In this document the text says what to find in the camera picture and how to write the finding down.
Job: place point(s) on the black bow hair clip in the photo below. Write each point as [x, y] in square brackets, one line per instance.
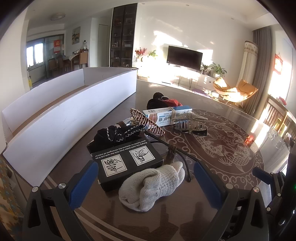
[201, 132]

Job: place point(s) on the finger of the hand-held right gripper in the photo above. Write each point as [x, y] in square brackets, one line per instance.
[262, 175]
[275, 210]

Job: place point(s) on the grey curtain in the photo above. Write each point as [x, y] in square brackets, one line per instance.
[261, 69]

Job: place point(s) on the dark glass display cabinet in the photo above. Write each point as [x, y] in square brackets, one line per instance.
[122, 34]

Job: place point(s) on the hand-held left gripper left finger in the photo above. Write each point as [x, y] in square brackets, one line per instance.
[83, 184]

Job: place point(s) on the black television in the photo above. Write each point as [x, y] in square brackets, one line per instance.
[185, 56]

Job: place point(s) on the clear glass cups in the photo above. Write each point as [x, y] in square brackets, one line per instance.
[277, 139]

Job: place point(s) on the rhinestone claw hair clip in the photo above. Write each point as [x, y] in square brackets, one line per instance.
[187, 122]

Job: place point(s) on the small green plant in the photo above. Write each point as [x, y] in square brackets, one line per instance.
[152, 53]

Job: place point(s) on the black scrunchie with white stitching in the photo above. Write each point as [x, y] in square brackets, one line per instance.
[108, 136]

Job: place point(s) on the clear glasses with dark temples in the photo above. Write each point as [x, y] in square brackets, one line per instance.
[186, 170]

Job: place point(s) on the white covered standing air conditioner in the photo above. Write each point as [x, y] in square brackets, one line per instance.
[248, 62]

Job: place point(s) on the white television cabinet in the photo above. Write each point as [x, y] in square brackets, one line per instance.
[203, 80]

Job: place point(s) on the large glass bottle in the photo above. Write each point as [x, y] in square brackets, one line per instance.
[85, 45]

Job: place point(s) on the red door poster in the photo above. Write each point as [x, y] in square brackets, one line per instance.
[57, 46]

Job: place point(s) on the small potted plant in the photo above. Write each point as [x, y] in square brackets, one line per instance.
[205, 68]

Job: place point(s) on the white knitted sock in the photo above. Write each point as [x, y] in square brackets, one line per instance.
[148, 185]

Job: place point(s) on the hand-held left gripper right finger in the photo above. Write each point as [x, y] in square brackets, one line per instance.
[208, 185]

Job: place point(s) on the brown patterned glass desktop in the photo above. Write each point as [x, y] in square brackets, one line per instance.
[161, 222]

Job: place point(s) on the framed wall painting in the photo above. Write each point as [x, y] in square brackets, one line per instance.
[76, 35]

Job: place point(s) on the black cloth hat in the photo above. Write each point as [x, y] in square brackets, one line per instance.
[155, 100]

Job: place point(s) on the red plastic bag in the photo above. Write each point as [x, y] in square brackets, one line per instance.
[174, 102]

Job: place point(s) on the yellow patterned cloth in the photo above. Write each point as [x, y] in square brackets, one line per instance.
[9, 197]

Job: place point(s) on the gold fishbone hair clip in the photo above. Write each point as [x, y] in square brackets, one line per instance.
[144, 122]

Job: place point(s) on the brown slatted wooden chair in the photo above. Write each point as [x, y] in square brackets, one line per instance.
[277, 113]

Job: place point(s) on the black box with white labels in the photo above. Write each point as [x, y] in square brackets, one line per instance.
[120, 160]

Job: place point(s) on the red flower bouquet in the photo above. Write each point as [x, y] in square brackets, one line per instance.
[140, 52]

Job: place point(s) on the round ceiling light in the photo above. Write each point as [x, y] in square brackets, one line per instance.
[58, 16]

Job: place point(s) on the blue and white medicine box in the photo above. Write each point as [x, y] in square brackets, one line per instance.
[161, 115]

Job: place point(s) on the long white cardboard box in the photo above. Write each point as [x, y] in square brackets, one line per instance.
[69, 115]

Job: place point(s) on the large potted green plant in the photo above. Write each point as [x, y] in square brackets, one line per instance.
[218, 69]

